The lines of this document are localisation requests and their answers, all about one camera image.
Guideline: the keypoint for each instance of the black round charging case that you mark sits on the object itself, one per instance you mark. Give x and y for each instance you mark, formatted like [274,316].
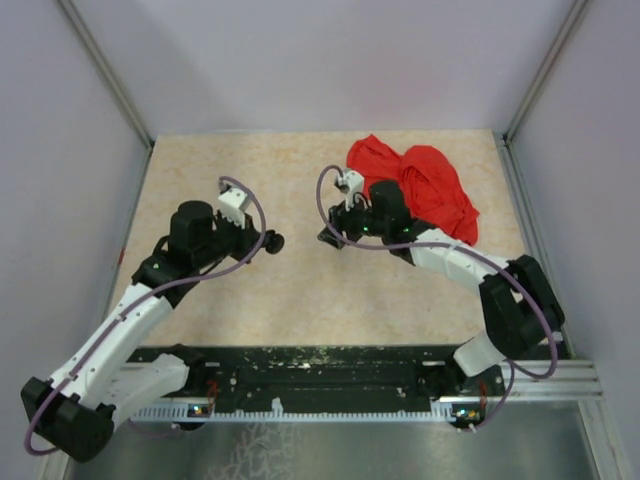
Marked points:
[273,242]

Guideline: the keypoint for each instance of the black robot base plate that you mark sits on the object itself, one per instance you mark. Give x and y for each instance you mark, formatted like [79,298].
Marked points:
[335,379]

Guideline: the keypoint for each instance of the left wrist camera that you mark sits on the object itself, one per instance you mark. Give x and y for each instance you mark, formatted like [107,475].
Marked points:
[233,203]

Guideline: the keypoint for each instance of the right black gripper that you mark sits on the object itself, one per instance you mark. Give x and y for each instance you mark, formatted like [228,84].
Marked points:
[340,222]

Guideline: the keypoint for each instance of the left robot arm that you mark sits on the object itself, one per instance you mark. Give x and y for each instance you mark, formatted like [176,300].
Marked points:
[80,406]

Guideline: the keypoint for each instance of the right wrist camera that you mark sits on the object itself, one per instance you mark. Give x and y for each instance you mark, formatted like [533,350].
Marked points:
[350,183]

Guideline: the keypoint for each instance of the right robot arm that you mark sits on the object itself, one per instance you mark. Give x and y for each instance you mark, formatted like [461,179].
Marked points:
[519,306]

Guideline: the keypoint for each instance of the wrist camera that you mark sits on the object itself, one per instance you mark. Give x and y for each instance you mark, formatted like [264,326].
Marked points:
[233,203]
[350,183]

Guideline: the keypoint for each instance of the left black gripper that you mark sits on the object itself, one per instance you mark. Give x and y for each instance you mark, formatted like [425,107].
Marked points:
[249,237]

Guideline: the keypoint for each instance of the red crumpled cloth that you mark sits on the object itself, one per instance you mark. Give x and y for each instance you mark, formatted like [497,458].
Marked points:
[430,184]

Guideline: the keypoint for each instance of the white slotted cable duct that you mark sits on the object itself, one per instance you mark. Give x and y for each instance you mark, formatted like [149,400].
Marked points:
[195,412]

